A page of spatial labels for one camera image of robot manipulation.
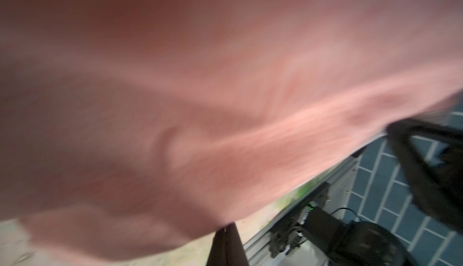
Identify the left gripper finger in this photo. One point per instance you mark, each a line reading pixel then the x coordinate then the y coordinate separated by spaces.
pixel 227 248

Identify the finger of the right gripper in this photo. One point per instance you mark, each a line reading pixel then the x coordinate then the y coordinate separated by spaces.
pixel 437 190

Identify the salmon pink feather pillow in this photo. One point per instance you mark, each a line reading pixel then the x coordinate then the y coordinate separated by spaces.
pixel 94 89

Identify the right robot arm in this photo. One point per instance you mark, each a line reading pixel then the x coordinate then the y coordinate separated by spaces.
pixel 396 202

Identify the floral table mat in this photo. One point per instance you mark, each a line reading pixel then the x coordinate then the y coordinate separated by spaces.
pixel 87 222

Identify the aluminium mounting rail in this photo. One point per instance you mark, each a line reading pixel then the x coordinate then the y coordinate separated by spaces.
pixel 272 246

